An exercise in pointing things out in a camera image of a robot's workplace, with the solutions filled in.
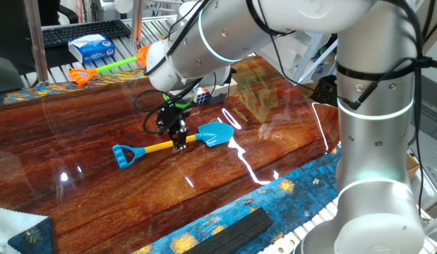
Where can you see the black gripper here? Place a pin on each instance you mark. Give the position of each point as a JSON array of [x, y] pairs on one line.
[[170, 118]]

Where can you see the blue toy shovel yellow shaft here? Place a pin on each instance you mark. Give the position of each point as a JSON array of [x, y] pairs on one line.
[[218, 134]]

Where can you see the Rubik's cube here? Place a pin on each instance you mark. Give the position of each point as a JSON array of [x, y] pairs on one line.
[[202, 96]]

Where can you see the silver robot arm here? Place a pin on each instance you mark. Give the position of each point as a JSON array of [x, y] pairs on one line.
[[373, 141]]

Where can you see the orange toy shovel green shaft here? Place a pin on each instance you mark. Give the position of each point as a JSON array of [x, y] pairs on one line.
[[80, 75]]

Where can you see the glossy wood grain mat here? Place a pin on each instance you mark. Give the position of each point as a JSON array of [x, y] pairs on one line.
[[133, 197]]

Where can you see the light wooden block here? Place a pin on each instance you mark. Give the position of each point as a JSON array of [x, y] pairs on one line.
[[233, 88]]

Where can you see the black foam block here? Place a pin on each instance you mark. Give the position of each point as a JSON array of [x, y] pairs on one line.
[[232, 233]]

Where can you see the blue tissue box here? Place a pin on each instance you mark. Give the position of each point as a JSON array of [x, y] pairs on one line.
[[92, 49]]

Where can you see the black keyboard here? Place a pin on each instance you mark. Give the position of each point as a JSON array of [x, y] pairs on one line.
[[84, 31]]

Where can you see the white metal shelf rack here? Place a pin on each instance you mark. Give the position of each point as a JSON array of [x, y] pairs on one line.
[[292, 56]]

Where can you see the black plastic crate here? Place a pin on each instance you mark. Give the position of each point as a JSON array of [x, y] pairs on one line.
[[324, 91]]

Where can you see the black office chair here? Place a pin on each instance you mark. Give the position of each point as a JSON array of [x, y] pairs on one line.
[[48, 10]]

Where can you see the black computer monitor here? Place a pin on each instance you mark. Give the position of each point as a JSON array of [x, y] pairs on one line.
[[10, 35]]

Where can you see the aluminium frame post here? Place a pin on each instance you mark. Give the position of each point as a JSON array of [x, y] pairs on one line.
[[137, 24], [36, 42]]

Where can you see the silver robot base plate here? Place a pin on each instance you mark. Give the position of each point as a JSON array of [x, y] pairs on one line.
[[285, 243]]

